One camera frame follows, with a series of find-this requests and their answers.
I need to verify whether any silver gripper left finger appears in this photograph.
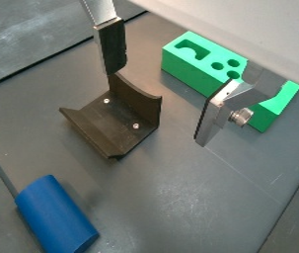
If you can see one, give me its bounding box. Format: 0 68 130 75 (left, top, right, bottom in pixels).
79 0 127 75

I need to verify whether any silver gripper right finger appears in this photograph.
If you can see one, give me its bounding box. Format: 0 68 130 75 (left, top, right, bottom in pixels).
194 62 286 146

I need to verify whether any blue oval cylinder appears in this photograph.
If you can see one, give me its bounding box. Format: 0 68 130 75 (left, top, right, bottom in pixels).
15 175 99 253

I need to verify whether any green foam shape board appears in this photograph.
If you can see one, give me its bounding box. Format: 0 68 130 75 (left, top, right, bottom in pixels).
161 32 299 132

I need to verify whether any black curved fixture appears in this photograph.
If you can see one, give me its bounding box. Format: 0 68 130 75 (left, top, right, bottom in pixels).
59 73 162 158

